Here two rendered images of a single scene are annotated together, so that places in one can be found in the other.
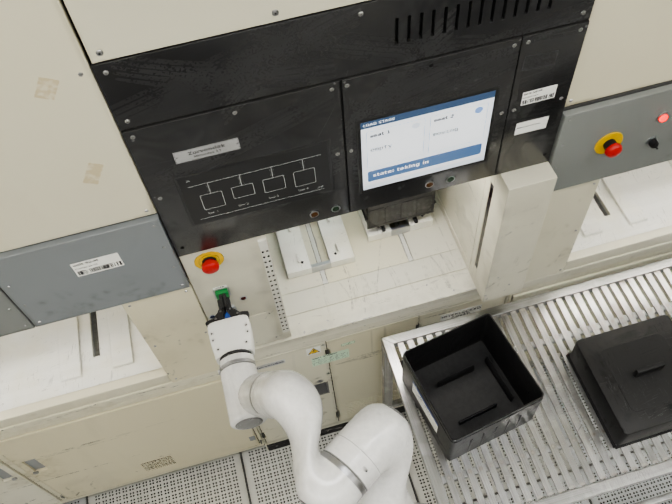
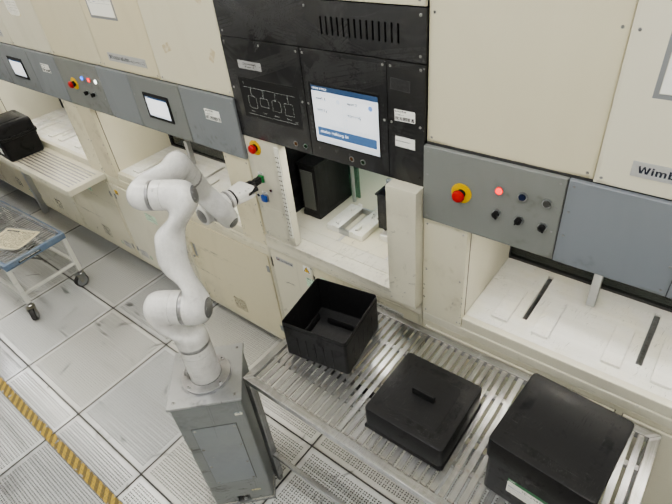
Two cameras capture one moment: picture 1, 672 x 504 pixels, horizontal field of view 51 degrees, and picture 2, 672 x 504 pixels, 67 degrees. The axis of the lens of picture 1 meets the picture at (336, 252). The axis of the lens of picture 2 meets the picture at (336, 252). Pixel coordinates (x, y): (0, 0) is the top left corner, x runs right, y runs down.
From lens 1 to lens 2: 1.51 m
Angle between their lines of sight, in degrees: 39
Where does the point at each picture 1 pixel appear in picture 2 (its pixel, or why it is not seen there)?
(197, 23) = not seen: outside the picture
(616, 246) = (504, 335)
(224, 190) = (256, 97)
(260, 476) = not seen: hidden behind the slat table
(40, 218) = (196, 72)
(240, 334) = (241, 189)
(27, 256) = (191, 92)
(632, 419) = (379, 405)
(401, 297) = (358, 268)
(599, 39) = (440, 88)
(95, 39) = not seen: outside the picture
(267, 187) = (273, 107)
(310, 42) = (284, 14)
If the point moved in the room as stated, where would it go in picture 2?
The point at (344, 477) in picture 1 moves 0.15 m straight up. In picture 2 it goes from (143, 185) to (126, 142)
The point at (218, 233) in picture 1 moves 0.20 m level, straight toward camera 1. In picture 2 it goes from (256, 128) to (223, 149)
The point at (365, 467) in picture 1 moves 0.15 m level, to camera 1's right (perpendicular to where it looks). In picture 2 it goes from (153, 190) to (175, 207)
